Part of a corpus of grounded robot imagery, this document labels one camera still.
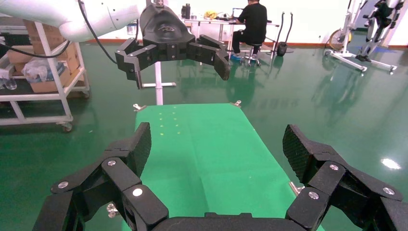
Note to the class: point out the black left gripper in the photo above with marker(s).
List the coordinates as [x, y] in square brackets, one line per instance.
[167, 28]

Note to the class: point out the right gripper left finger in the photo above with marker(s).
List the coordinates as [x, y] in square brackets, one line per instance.
[121, 173]

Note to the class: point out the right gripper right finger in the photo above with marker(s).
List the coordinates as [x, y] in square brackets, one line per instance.
[325, 177]

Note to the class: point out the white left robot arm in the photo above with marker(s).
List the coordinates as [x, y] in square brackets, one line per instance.
[95, 16]

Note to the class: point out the narrow upright cardboard box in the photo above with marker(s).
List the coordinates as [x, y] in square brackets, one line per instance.
[72, 60]

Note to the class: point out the low open cardboard box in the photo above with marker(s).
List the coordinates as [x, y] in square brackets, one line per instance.
[47, 86]

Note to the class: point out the dark brown cardboard box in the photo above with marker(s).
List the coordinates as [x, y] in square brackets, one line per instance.
[54, 36]

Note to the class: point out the pale cardboard box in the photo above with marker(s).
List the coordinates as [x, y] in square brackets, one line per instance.
[17, 59]

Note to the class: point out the silver metal clip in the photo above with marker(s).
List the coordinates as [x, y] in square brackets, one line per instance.
[138, 107]
[111, 210]
[236, 104]
[294, 188]

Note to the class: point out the white pole stand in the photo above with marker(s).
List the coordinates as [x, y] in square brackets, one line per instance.
[159, 95]

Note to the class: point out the short black bottle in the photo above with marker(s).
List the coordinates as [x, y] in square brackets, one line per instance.
[183, 12]

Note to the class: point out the tall black bottle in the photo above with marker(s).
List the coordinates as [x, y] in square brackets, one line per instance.
[188, 11]

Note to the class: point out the clear plastic jug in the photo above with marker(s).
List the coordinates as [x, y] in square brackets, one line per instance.
[131, 29]

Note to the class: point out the yellow item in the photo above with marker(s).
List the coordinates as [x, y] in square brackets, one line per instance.
[210, 14]

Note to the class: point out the white desk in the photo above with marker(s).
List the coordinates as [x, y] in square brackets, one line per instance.
[220, 21]

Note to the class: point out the laptop computer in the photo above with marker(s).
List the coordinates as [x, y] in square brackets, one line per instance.
[236, 12]

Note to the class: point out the wheeled stool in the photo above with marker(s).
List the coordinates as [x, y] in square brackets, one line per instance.
[252, 55]

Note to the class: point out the green cloth with wood board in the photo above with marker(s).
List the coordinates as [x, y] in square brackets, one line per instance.
[207, 153]

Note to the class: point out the person in black clothes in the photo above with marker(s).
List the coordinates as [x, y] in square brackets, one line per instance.
[255, 22]

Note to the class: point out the white metal cart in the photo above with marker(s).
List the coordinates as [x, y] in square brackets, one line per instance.
[32, 97]

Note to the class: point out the clear plastic bag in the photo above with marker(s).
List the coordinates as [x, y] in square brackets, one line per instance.
[38, 71]

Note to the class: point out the clear plastic bottles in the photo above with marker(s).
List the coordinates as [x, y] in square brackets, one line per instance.
[9, 83]

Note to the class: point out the black case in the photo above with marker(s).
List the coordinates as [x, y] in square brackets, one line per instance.
[16, 39]

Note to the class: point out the hanging humanoid robot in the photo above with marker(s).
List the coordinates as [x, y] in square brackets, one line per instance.
[381, 19]

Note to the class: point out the white gantry frame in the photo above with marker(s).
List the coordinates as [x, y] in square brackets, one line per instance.
[350, 62]

